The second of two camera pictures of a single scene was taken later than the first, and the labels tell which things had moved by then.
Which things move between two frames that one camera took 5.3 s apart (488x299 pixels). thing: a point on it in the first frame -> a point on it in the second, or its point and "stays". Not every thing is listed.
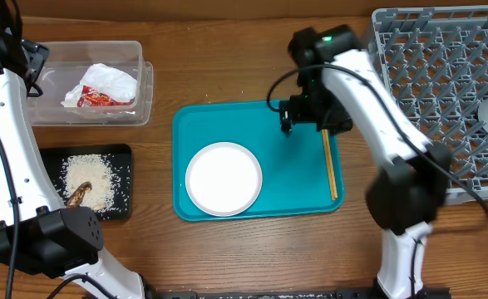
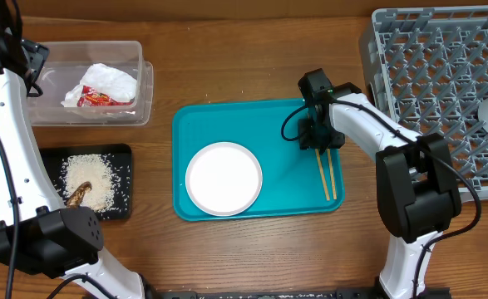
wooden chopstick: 330,164 -> 323,174
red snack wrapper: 90,97 stays
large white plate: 224,178 stays
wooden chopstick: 332,165 stays
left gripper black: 38,55 stays
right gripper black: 339,117 -> 306,142
